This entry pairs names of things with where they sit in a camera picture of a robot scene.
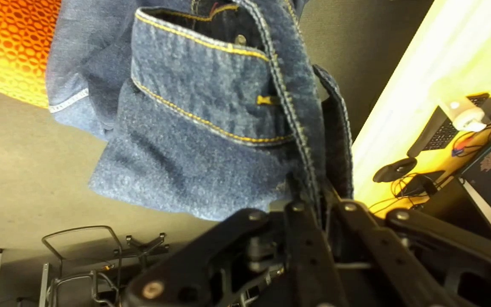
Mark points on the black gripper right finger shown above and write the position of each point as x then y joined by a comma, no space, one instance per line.
378,270

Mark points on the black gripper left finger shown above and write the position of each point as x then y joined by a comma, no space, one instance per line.
308,261

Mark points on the blue denim jacket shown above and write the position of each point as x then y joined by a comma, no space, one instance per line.
204,106

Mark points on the orange fabric chair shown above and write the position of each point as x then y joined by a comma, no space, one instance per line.
25,35

